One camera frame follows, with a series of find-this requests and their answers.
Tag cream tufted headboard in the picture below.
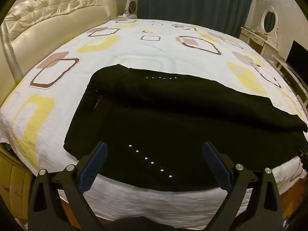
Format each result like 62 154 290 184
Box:
0 0 117 87

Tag black television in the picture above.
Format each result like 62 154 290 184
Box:
285 40 308 77

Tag black pants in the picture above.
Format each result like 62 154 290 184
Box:
63 64 308 193

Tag dark teal curtain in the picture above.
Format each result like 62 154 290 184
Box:
138 0 257 38

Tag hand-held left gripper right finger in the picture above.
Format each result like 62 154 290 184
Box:
202 141 283 231

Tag printed white bed sheet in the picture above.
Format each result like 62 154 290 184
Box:
0 18 308 224

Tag white oval vanity mirror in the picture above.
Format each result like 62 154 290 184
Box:
256 6 280 38

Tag small white desk fan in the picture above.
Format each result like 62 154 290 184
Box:
118 0 137 19

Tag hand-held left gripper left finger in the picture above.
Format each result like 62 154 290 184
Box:
28 142 109 231

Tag cream bed frame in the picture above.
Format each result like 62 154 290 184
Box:
0 149 33 219

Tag silver headboard rail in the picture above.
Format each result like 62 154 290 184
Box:
0 23 23 82

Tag white dressing table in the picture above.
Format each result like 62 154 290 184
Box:
239 26 280 57

